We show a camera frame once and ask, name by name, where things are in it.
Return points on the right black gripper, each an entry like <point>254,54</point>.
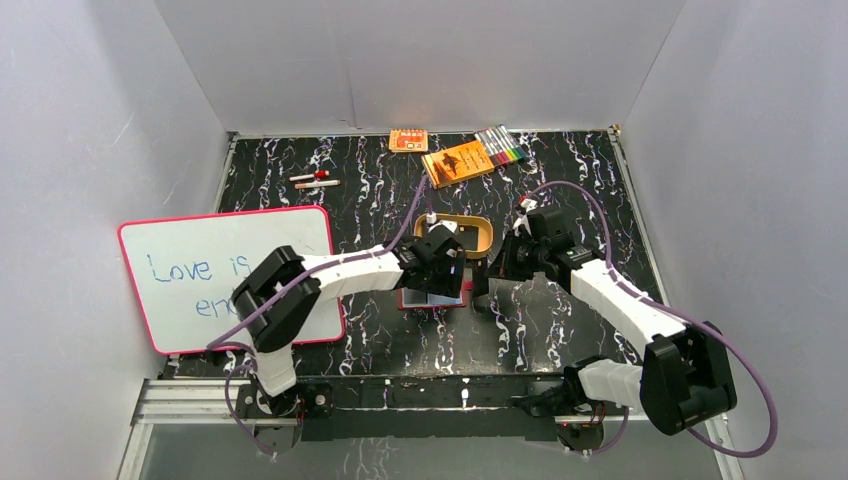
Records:
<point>503,265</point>

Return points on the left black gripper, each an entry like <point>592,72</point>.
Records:
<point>452,276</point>

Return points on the yellow oval tray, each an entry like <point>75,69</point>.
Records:
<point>474,233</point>

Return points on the red card holder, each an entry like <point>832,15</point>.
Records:
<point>430,301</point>

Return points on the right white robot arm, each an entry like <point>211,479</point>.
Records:
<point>685,376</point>

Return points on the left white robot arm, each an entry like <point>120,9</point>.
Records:
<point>276,300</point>

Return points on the small orange card box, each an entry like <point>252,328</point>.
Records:
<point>408,141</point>

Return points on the orange book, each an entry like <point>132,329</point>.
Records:
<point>457,164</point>

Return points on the coloured marker set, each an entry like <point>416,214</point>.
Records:
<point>501,147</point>

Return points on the orange white marker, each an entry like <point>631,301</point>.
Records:
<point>317,184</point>

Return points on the pink framed whiteboard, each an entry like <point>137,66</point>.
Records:
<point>184,270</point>

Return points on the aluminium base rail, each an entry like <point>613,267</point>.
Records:
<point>334,407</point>

